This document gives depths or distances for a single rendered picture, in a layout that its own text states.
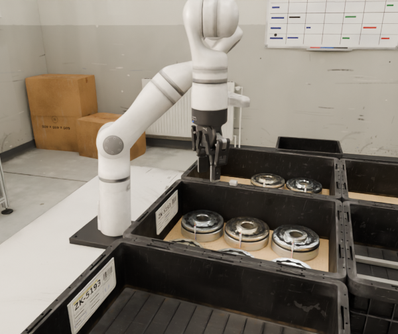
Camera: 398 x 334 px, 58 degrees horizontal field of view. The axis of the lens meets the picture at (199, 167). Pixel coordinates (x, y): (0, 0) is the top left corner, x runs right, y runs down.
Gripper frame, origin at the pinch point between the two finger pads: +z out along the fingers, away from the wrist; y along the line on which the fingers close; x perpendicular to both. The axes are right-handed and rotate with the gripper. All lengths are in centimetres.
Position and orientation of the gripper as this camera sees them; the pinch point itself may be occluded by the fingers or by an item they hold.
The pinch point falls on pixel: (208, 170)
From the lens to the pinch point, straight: 79.9
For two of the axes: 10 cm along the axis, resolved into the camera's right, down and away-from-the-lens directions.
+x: 9.0, -1.5, 4.1
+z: 0.0, 9.3, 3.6
